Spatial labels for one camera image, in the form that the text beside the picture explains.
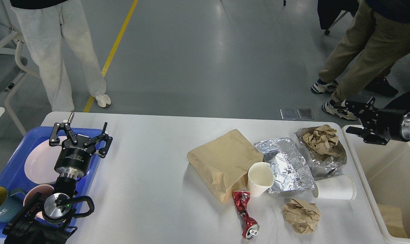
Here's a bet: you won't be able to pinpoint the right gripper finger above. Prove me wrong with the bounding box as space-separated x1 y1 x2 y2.
345 96 375 122
346 126 388 145

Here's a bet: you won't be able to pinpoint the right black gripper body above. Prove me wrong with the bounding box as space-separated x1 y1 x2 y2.
371 108 410 143

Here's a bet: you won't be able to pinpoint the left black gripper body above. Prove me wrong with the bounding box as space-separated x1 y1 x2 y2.
54 142 94 180

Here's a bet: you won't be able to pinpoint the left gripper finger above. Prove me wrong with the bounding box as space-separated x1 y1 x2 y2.
49 112 77 149
84 122 113 159

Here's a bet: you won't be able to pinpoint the pink plate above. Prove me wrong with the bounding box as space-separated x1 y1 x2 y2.
24 140 62 184

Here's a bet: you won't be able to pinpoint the pink mug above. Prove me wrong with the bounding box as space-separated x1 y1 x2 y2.
23 184 56 219

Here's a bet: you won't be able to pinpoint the brown paper bag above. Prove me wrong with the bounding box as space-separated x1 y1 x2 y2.
187 129 263 204

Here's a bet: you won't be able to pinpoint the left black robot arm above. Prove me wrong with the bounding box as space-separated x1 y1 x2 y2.
2 113 113 244

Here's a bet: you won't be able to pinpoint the person in black shorts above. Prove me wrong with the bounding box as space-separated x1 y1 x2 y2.
365 69 398 97

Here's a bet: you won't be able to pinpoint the white plastic bin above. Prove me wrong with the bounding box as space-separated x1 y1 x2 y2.
342 126 410 244

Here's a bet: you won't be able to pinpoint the foil bowl with paper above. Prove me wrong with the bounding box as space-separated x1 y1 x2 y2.
295 124 347 178

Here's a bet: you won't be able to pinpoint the white paper cup lying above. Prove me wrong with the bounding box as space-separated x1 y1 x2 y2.
312 175 356 201

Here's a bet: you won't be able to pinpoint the person in khaki trousers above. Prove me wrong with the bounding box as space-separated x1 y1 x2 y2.
311 0 410 121

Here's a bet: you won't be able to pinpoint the floor outlet plates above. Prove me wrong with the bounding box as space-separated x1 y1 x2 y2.
280 108 314 121

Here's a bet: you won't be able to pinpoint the teal mug yellow inside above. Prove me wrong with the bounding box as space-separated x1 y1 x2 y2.
0 186 27 223

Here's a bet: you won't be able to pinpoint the grey office chair left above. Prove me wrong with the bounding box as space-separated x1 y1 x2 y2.
0 0 40 136

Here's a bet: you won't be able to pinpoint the crumpled aluminium foil tray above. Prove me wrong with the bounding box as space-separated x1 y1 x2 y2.
253 138 315 197

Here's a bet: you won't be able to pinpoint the white office chair right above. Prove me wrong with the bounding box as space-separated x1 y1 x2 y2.
317 0 359 35

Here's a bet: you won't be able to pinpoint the crumpled brown paper ball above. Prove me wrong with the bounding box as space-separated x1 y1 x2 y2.
282 198 321 234

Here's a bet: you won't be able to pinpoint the white paper cup upright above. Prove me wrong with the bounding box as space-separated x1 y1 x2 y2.
247 162 274 197

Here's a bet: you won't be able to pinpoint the person in white trousers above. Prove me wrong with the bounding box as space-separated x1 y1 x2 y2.
10 0 111 112

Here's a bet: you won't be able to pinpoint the crushed red can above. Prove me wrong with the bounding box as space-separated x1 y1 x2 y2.
232 190 260 240

